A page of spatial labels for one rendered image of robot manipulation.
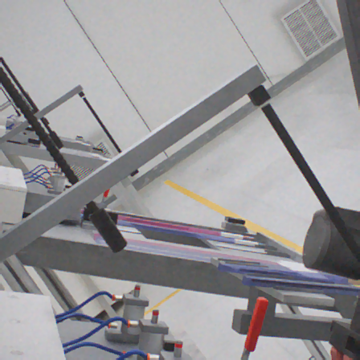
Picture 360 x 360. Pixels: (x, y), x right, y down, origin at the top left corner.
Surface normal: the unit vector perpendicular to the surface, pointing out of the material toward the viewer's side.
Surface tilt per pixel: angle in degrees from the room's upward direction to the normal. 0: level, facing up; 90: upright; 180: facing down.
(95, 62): 90
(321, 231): 40
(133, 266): 90
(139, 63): 90
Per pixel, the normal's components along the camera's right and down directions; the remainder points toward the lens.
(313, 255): -0.94, -0.26
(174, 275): 0.20, 0.09
